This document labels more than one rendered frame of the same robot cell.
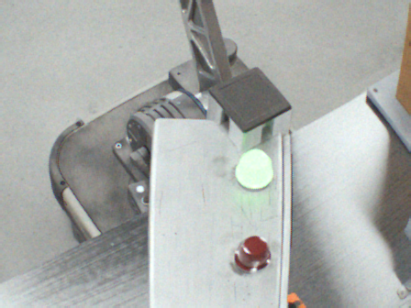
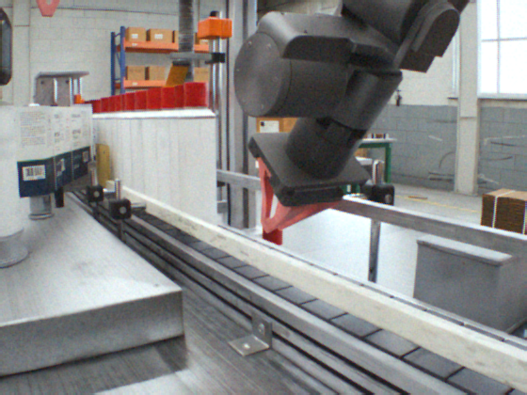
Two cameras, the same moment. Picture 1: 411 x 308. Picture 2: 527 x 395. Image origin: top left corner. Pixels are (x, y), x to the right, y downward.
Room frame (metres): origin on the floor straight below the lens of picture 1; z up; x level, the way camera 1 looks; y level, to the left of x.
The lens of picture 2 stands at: (0.57, -0.84, 1.04)
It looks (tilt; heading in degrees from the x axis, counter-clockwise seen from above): 11 degrees down; 93
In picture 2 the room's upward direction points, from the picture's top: straight up
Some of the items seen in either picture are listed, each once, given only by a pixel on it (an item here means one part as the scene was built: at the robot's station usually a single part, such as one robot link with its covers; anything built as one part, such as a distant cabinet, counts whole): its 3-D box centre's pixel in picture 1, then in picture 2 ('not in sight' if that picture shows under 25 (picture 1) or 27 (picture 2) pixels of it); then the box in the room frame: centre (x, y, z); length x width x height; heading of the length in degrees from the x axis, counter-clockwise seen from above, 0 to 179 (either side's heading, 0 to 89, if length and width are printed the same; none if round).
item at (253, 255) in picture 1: (253, 251); not in sight; (0.36, -0.04, 1.49); 0.03 x 0.03 x 0.02
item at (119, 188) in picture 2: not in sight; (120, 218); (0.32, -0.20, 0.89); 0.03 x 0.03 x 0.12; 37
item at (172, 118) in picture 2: not in sight; (186, 155); (0.42, -0.18, 0.98); 0.05 x 0.05 x 0.20
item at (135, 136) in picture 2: not in sight; (145, 149); (0.32, -0.06, 0.98); 0.05 x 0.05 x 0.20
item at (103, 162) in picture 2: not in sight; (102, 165); (0.18, 0.07, 0.94); 0.10 x 0.01 x 0.09; 127
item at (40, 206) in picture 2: not in sight; (37, 161); (0.16, -0.16, 0.97); 0.05 x 0.05 x 0.19
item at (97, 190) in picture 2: not in sight; (103, 199); (0.23, -0.06, 0.89); 0.06 x 0.03 x 0.12; 37
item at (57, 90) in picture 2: not in sight; (64, 132); (0.06, 0.13, 1.01); 0.14 x 0.13 x 0.26; 127
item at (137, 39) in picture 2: not in sight; (189, 102); (-1.21, 7.43, 1.26); 2.78 x 0.61 x 2.51; 38
